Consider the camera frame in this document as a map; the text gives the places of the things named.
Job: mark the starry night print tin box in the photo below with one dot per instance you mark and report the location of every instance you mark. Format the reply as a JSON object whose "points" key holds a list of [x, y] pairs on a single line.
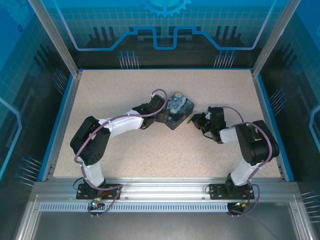
{"points": [[178, 107]]}

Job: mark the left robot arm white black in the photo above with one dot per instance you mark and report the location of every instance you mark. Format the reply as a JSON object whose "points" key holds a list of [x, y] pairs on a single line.
{"points": [[87, 142]]}

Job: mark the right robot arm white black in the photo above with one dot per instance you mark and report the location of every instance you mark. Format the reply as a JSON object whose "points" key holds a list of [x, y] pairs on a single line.
{"points": [[257, 142]]}

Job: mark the right connector board with LEDs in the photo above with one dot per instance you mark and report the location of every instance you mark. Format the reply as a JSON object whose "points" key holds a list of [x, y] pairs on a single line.
{"points": [[240, 205]]}

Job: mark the connector board with leds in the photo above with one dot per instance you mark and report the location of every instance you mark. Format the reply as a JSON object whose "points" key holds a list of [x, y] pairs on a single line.
{"points": [[240, 205], [95, 204]]}

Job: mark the left connector board with LEDs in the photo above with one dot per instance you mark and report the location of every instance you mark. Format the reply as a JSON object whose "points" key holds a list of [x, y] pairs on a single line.
{"points": [[95, 204]]}

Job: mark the aluminium side rail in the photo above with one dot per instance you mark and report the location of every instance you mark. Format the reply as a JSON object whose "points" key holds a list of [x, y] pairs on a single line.
{"points": [[64, 125], [265, 110]]}

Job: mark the aluminium mounting rail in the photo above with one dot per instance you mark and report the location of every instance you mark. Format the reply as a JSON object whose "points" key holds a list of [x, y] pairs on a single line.
{"points": [[162, 187]]}

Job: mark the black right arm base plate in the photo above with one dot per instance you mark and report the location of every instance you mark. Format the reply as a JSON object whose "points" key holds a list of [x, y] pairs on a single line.
{"points": [[217, 191]]}

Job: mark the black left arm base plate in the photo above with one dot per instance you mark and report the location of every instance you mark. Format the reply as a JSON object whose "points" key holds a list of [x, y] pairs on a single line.
{"points": [[112, 188]]}

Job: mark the aluminium frame post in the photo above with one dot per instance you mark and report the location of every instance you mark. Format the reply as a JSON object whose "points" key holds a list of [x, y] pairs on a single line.
{"points": [[275, 37], [57, 40]]}

